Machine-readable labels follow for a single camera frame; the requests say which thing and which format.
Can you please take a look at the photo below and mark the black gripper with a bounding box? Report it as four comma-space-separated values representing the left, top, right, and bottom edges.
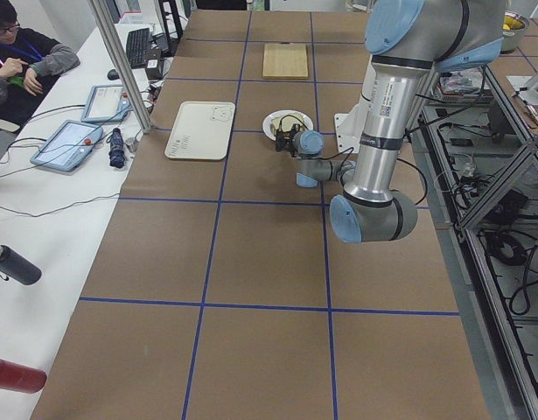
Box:
280, 133, 295, 151

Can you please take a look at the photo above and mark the white bread slice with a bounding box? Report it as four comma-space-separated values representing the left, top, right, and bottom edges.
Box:
269, 113, 304, 135

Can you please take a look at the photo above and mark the white round plate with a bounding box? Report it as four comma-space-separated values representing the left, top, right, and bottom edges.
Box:
262, 109, 314, 141

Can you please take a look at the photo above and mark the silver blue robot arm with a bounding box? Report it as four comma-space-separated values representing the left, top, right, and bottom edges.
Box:
276, 1, 506, 243

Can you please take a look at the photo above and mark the wooden cutting board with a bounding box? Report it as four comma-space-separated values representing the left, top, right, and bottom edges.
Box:
262, 43, 309, 80

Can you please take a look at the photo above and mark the cream bear serving tray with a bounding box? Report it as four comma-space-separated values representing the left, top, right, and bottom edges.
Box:
164, 101, 235, 161

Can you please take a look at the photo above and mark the small black box on desk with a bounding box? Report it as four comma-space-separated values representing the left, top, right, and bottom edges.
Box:
145, 58, 164, 81

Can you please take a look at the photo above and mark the small silver cup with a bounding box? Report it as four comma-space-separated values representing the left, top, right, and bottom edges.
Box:
125, 137, 138, 153

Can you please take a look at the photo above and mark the folded blue umbrella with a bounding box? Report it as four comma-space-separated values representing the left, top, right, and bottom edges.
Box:
108, 128, 126, 169

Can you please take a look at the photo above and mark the black keyboard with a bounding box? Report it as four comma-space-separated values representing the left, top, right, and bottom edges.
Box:
125, 27, 150, 69

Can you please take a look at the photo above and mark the far teach pendant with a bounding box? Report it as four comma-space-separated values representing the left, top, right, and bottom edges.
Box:
80, 85, 131, 124

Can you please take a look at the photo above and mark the teach pendant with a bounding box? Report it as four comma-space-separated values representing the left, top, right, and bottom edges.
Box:
80, 85, 131, 124
30, 120, 103, 172

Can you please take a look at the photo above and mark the black computer mouse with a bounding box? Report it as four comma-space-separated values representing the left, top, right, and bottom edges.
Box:
107, 69, 119, 81

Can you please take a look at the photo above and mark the near teach pendant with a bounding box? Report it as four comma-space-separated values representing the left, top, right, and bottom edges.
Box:
30, 120, 103, 172

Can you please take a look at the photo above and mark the seated person in black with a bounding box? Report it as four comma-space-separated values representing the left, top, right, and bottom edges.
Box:
0, 0, 80, 127

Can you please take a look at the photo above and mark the black bottle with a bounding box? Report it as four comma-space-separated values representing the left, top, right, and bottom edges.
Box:
0, 244, 42, 285

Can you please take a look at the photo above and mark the red bottle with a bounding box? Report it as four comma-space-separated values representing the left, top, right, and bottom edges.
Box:
0, 359, 47, 394

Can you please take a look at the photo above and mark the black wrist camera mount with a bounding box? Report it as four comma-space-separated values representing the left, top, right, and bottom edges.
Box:
275, 124, 304, 155

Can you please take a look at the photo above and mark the black camera cable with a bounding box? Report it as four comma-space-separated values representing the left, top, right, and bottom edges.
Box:
279, 114, 427, 207

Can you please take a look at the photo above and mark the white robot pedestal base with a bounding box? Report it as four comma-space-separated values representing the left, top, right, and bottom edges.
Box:
332, 65, 403, 156

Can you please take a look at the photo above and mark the aluminium side frame rail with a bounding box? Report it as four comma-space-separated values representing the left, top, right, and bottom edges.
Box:
408, 43, 538, 420

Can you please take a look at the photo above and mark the aluminium frame post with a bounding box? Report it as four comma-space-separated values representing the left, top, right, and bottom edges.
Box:
87, 0, 153, 134

